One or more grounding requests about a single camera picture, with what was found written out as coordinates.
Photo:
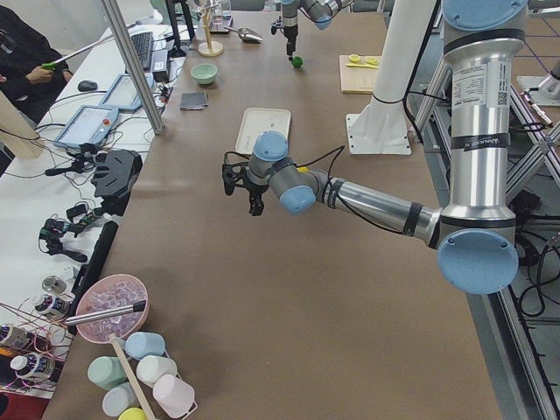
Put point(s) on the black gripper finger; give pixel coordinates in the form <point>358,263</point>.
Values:
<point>256,205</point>
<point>290,49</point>

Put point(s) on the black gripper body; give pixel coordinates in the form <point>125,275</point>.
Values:
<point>290,35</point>
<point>253,192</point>

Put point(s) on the green lime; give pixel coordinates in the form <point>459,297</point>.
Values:
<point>297,62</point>

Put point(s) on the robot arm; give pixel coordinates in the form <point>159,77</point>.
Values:
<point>473,234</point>
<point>321,13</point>

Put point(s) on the cream rabbit tray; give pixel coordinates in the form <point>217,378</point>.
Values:
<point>257,120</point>

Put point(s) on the metal scoop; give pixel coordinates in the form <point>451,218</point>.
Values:
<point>246,35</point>

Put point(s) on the lemon half slice left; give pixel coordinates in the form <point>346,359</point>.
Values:
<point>354,58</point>

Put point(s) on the lemon half slice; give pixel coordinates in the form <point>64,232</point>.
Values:
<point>354,58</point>
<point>371,60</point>

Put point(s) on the wooden cutting board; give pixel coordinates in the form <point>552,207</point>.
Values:
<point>357,80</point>

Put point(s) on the wooden cup tree stand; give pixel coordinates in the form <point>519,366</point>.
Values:
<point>208,48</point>

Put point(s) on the lemon half slice right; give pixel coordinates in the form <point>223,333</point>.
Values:
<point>371,60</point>

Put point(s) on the mint green bowl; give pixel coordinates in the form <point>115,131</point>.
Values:
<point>204,73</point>

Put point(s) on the grey folded cloth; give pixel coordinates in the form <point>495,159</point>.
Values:
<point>193,101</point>

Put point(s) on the black keyboard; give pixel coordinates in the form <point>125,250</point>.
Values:
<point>142,43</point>

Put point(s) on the teach pendant far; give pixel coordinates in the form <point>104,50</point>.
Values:
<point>122,95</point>

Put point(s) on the teach pendant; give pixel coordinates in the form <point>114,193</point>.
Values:
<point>122,95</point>
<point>89,125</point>

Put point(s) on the pink bowl with ice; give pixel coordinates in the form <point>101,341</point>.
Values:
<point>111,292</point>

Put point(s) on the teach pendant near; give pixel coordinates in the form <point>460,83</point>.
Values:
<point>89,125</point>

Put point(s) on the blue plastic cup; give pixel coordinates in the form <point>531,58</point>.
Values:
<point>141,344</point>

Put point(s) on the black case on table edge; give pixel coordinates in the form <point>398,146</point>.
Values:
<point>90,272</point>

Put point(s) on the white plastic cup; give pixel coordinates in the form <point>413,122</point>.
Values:
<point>151,368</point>

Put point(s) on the black computer mouse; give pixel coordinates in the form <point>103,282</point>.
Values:
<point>87,86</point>

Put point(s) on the pink plastic cup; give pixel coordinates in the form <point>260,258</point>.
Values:
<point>176,397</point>

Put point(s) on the green plastic cup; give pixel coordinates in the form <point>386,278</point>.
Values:
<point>106,372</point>

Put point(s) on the grey plastic cup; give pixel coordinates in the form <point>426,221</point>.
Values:
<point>118,399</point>

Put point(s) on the yellow plastic cup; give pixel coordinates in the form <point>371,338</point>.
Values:
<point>133,413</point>

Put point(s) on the person in black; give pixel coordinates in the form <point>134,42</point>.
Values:
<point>30,88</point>

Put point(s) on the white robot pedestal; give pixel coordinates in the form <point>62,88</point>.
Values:
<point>381,127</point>

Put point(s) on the aluminium frame post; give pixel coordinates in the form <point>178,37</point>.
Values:
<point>132,63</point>

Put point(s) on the metal tool black handle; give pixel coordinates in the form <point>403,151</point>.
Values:
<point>105,314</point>

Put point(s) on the wooden cup rack handle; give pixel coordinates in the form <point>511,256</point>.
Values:
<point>120,354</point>

